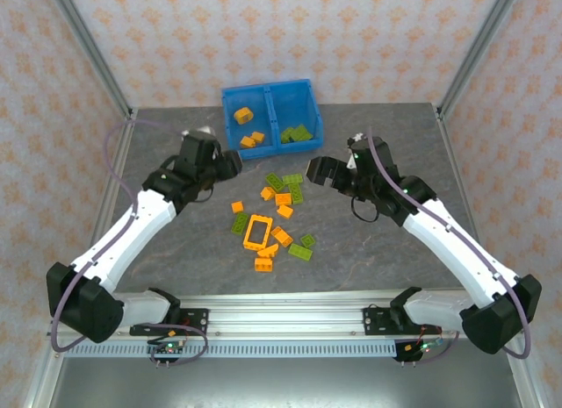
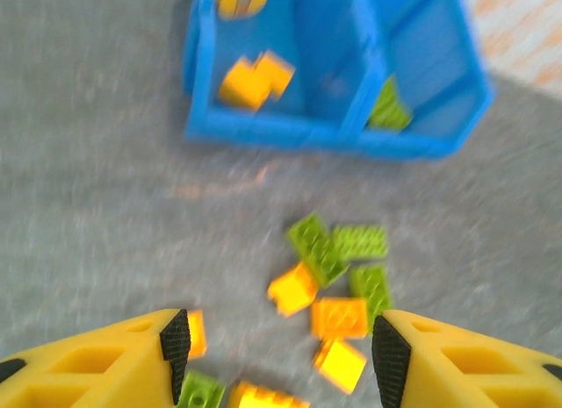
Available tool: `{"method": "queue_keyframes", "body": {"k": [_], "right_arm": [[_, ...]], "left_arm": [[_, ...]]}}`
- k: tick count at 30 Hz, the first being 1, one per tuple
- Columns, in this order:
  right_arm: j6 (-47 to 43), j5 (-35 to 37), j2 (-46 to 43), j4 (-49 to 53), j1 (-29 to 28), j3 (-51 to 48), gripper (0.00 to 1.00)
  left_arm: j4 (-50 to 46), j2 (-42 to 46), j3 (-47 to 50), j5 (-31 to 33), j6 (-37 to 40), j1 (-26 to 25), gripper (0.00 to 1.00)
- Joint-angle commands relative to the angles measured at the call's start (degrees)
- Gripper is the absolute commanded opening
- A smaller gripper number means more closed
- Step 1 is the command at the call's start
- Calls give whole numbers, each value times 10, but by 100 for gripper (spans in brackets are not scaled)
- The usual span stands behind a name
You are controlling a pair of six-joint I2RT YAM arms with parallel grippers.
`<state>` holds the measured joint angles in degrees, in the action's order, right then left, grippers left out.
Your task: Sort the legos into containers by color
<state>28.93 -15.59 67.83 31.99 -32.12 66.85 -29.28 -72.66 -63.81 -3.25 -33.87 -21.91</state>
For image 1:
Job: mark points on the orange slope lego brick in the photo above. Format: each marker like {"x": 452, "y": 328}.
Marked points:
{"x": 247, "y": 141}
{"x": 268, "y": 250}

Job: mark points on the small orange lego brick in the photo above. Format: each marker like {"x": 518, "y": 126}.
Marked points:
{"x": 237, "y": 206}

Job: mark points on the orange round lego piece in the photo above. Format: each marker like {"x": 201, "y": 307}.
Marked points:
{"x": 243, "y": 115}

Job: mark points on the long orange lego brick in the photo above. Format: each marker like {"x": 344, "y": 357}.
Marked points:
{"x": 281, "y": 236}

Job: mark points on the orange lego window frame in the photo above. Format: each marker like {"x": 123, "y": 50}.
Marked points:
{"x": 247, "y": 245}

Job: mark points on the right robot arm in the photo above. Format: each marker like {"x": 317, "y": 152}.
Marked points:
{"x": 448, "y": 245}

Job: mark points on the small circuit board with lights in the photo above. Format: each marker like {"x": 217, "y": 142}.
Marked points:
{"x": 169, "y": 349}
{"x": 423, "y": 347}

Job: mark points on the grey metal panel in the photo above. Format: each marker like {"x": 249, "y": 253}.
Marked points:
{"x": 285, "y": 386}

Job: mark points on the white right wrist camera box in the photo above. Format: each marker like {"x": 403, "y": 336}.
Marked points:
{"x": 351, "y": 162}

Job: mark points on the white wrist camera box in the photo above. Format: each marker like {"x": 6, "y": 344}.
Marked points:
{"x": 351, "y": 162}
{"x": 204, "y": 130}

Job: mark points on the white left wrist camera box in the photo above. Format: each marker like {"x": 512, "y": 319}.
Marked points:
{"x": 204, "y": 130}

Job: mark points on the aluminium table side rail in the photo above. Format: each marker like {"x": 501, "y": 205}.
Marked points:
{"x": 451, "y": 153}
{"x": 122, "y": 149}

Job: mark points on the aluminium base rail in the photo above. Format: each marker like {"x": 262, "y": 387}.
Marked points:
{"x": 285, "y": 320}

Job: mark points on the aluminium corner post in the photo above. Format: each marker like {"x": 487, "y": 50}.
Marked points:
{"x": 89, "y": 44}
{"x": 481, "y": 44}

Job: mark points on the aluminium frame leg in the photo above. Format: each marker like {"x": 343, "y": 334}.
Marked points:
{"x": 529, "y": 390}
{"x": 41, "y": 377}

